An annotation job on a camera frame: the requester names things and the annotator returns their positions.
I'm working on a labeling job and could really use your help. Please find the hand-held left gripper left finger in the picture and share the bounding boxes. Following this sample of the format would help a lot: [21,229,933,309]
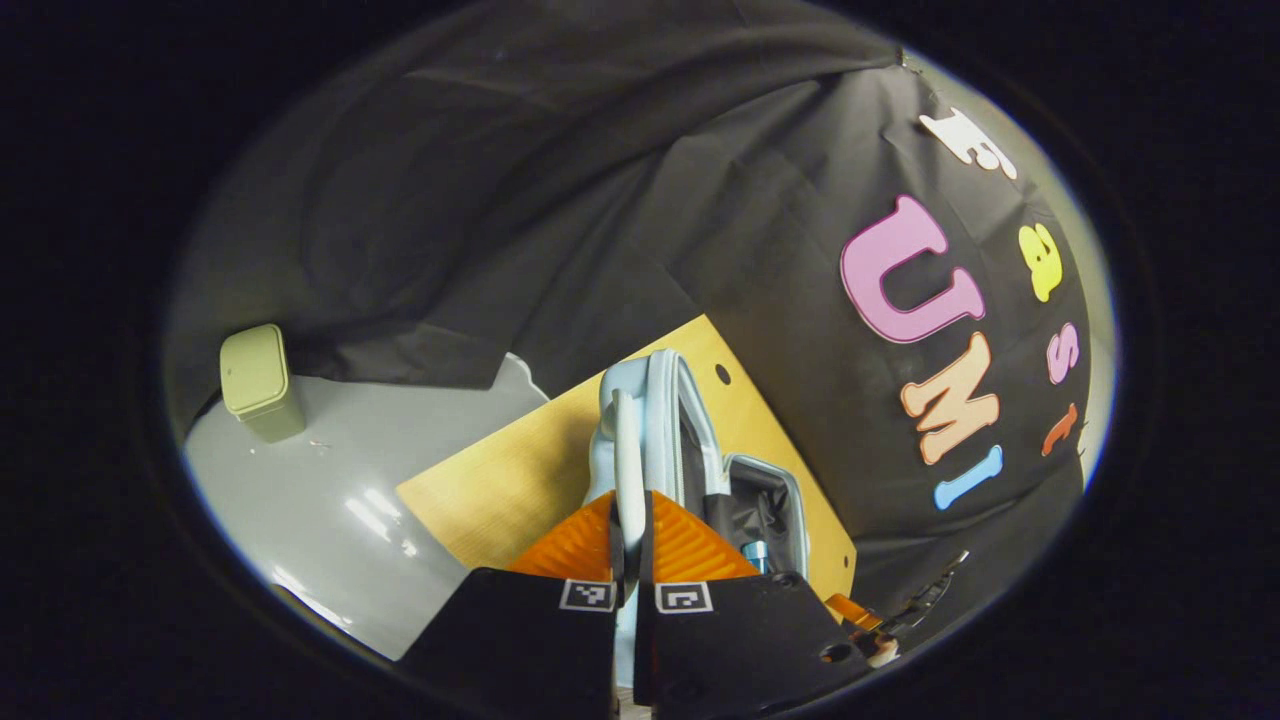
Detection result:
[398,490,619,720]

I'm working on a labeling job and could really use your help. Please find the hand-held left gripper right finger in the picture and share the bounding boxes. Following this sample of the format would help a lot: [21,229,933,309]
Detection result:
[634,490,876,716]

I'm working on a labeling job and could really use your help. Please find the light blue suitcase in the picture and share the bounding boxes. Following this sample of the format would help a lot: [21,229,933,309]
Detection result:
[585,348,811,691]

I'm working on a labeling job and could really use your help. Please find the pale green trash bin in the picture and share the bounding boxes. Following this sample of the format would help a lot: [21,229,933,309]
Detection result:
[220,323,307,443]

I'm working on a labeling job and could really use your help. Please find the black backdrop cloth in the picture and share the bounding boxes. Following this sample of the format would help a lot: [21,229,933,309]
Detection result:
[165,0,1096,641]

